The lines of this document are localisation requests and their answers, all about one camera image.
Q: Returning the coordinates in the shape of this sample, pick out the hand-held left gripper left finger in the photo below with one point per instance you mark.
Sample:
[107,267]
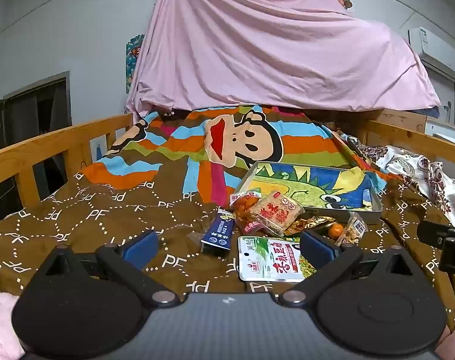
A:
[141,249]

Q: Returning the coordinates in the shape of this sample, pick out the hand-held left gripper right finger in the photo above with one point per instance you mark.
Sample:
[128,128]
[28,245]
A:
[317,249]

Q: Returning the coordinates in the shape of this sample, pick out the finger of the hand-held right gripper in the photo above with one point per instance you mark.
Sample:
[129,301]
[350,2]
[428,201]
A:
[452,247]

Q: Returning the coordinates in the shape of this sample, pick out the small tangerine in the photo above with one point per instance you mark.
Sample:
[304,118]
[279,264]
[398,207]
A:
[335,231]

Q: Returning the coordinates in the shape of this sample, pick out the clear packet dark snack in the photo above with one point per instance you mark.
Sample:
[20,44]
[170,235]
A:
[310,223]

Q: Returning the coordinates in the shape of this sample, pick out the clear nut packet white label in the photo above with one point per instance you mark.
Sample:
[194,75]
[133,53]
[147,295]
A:
[353,230]

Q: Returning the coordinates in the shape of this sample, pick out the green and white tofu packet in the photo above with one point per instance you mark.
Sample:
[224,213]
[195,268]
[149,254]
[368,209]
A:
[268,258]

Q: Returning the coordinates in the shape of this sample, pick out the clear rice cracker pack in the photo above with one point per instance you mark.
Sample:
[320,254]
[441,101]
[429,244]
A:
[276,212]

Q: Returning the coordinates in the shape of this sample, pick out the metal tray with painted lining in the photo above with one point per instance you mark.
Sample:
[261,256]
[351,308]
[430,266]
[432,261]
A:
[287,180]

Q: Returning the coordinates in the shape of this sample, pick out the dark blue snack packet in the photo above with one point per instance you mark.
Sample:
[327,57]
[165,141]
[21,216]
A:
[217,232]

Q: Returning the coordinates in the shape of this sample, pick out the red packet with orange snacks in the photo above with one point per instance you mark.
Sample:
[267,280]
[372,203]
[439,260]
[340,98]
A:
[241,204]

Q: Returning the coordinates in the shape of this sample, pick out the brown striped monkey print blanket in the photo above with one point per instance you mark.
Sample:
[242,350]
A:
[137,202]

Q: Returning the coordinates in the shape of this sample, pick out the white floral satin cloth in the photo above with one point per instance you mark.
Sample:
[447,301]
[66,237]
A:
[411,168]

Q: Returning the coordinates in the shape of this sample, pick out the pink fluffy cloth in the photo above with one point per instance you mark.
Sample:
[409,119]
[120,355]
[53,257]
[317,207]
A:
[0,322]

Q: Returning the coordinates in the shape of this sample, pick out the dark grey cabinet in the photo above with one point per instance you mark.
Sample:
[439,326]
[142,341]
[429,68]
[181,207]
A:
[28,120]

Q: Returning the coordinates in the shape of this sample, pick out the pink bed sheet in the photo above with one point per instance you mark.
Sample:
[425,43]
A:
[268,52]

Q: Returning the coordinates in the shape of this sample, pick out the white air conditioner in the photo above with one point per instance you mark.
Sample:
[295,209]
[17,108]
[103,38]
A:
[433,45]

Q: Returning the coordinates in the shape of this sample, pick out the wooden slatted bed rail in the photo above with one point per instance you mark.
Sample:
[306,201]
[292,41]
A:
[32,150]

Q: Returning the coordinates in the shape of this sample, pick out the floral wall poster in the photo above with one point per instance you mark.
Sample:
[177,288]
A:
[133,60]

